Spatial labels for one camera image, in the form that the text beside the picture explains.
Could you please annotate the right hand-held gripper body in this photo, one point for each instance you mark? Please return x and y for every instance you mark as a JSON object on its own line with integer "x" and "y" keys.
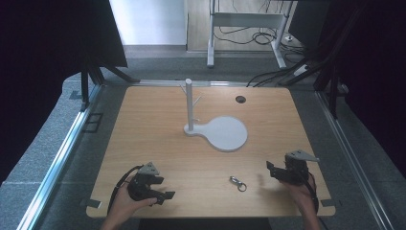
{"x": 297, "y": 171}

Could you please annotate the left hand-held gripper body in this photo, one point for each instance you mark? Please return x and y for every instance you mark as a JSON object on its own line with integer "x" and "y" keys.
{"x": 140, "y": 187}

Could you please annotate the white branched hanger stand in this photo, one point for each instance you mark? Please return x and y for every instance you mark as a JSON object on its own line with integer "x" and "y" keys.
{"x": 223, "y": 132}

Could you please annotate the person's right hand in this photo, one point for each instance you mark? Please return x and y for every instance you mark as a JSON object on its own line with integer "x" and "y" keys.
{"x": 300, "y": 193}

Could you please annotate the person's left hand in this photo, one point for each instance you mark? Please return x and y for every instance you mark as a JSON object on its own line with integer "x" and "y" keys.
{"x": 123, "y": 204}

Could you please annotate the black round table grommet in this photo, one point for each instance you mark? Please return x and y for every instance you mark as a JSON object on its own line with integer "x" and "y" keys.
{"x": 240, "y": 99}

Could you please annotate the white power strip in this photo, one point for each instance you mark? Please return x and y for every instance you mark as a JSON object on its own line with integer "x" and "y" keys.
{"x": 300, "y": 70}

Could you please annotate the black tripod stand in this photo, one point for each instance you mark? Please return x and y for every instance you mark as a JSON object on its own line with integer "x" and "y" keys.
{"x": 332, "y": 73}
{"x": 95, "y": 75}

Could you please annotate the black curtain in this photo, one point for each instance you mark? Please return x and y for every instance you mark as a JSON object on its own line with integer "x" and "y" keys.
{"x": 373, "y": 80}
{"x": 48, "y": 64}

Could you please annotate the aluminium floor rail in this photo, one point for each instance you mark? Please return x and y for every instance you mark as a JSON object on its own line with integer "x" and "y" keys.
{"x": 204, "y": 83}
{"x": 57, "y": 159}
{"x": 354, "y": 159}

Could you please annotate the white metal desk frame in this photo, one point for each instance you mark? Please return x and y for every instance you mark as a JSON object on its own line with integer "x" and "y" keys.
{"x": 245, "y": 19}

